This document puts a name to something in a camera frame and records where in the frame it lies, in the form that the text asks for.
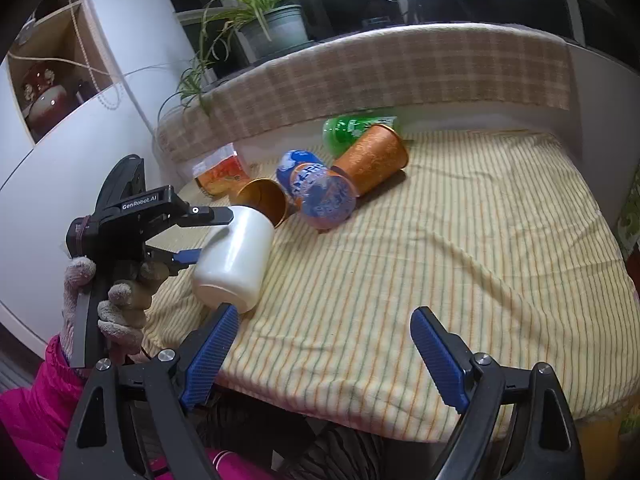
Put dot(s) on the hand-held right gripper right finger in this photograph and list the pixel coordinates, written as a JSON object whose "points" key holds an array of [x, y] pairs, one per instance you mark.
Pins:
{"points": [[441, 360]]}

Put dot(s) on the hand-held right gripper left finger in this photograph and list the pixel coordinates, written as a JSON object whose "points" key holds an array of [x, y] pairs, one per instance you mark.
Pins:
{"points": [[209, 357]]}

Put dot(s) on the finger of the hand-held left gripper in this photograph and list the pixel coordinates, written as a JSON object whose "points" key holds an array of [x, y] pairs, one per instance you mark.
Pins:
{"points": [[186, 257], [210, 214]]}

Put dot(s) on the white cup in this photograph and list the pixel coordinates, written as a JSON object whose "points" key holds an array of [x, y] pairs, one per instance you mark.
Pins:
{"points": [[232, 260]]}

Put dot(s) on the person's left forearm pink sleeve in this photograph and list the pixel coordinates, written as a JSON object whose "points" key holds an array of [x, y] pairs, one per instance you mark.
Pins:
{"points": [[35, 410]]}

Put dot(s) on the small orange metal cup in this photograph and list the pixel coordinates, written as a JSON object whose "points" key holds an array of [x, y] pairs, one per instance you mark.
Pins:
{"points": [[262, 200]]}

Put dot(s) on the person's left hand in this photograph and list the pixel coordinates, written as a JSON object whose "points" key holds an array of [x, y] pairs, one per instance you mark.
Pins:
{"points": [[122, 317]]}

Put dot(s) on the orange snack packet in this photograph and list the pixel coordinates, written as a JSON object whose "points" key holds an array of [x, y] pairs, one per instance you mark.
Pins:
{"points": [[222, 172]]}

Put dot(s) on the white shelf cabinet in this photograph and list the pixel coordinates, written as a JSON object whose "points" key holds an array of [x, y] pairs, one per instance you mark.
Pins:
{"points": [[65, 170]]}

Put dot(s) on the yellow striped blanket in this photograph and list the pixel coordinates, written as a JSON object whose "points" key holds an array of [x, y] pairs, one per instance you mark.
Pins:
{"points": [[425, 260]]}

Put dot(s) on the blue and orange soda bottle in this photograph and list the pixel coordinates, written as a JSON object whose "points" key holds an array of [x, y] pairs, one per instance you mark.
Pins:
{"points": [[315, 190]]}

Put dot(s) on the pink jacket hem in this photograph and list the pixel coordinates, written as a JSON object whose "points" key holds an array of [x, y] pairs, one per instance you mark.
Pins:
{"points": [[235, 467]]}

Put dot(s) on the dark striped trousers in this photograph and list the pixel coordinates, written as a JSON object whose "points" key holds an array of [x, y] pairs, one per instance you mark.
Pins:
{"points": [[325, 445]]}

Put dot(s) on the red ceramic jar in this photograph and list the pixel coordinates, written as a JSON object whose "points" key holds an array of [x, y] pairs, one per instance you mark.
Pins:
{"points": [[45, 95]]}

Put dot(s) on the green soda bottle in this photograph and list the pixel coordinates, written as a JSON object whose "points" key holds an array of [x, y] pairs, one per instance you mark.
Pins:
{"points": [[345, 132]]}

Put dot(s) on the potted spider plant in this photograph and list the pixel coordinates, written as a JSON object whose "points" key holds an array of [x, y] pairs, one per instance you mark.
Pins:
{"points": [[272, 30]]}

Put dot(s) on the beige checkered cloth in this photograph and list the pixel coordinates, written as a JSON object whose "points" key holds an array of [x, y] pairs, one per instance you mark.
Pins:
{"points": [[400, 75]]}

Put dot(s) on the floral cloth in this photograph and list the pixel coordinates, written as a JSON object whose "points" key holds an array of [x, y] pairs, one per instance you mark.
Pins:
{"points": [[629, 215]]}

